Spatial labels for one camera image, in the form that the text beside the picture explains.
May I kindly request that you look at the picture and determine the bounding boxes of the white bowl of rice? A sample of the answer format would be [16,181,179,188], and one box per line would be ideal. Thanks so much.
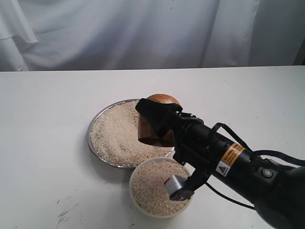
[129,157,191,219]

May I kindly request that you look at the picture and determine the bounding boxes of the steel plate of rice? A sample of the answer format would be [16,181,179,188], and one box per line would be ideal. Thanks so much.
[86,99,173,169]

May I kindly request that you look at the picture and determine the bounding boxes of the white backdrop cloth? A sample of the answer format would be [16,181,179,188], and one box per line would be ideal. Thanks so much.
[0,0,305,71]

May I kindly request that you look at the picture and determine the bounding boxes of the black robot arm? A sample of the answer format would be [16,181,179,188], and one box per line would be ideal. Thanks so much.
[136,98,305,229]

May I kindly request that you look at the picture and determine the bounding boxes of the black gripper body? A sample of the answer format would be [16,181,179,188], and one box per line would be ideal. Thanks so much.
[166,112,214,181]

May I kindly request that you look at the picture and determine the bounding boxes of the brown wooden cup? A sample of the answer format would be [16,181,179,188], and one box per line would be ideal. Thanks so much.
[138,94,180,147]

